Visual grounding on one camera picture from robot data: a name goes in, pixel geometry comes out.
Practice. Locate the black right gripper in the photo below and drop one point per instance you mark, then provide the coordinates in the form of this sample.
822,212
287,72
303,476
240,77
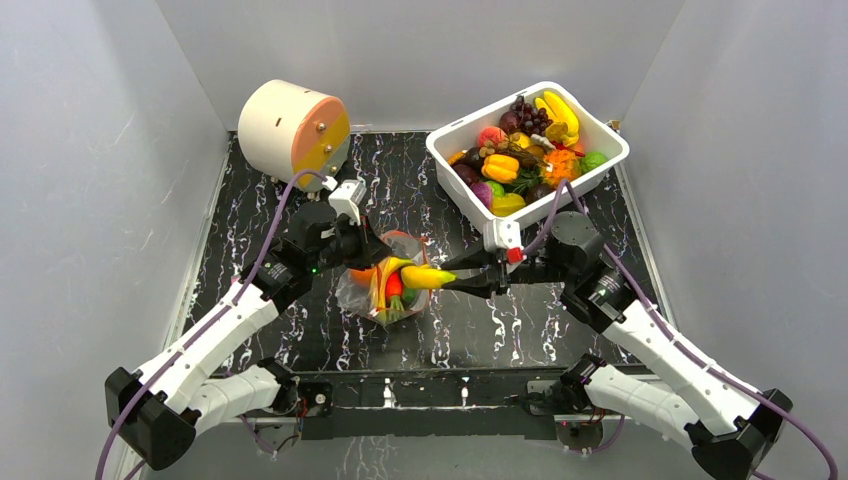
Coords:
500,273

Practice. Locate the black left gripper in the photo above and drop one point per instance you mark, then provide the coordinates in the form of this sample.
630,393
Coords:
371,247

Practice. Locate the clear zip bag orange zipper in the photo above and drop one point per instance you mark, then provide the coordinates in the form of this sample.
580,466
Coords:
356,300

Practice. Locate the green toy cucumber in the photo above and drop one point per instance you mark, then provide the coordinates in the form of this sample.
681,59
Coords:
409,297

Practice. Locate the yellow toy pepper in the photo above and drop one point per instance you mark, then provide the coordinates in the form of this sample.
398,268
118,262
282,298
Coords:
501,168

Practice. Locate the orange toy carrot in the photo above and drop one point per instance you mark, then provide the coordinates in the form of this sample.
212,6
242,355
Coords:
394,290

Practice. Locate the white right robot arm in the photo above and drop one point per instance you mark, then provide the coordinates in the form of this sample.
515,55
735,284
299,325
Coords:
726,426

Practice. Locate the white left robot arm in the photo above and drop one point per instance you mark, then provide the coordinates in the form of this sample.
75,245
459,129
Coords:
160,408

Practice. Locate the dark maroon toy plum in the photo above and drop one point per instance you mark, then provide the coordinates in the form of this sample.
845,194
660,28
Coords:
468,175

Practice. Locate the orange netted toy fruit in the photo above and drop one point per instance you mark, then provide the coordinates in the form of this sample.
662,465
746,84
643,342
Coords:
558,165

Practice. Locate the pink toy peach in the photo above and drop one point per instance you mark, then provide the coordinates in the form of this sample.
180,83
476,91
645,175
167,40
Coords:
491,135

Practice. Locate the cream cylinder orange yellow face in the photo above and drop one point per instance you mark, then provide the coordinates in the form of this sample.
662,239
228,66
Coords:
285,128

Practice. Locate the green toy vegetable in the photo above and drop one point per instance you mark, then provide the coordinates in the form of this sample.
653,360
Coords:
592,160

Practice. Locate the dark purple toy grapes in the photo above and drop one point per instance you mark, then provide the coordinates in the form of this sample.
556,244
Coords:
524,117

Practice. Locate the yellow toy banana bunch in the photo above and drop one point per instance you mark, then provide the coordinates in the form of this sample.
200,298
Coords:
564,124

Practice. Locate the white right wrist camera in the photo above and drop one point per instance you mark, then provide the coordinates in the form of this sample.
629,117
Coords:
502,235

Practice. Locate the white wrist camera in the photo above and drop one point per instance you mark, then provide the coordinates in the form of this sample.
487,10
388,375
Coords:
502,235
345,198

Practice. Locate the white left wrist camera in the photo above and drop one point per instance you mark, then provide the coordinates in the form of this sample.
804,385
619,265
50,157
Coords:
345,198

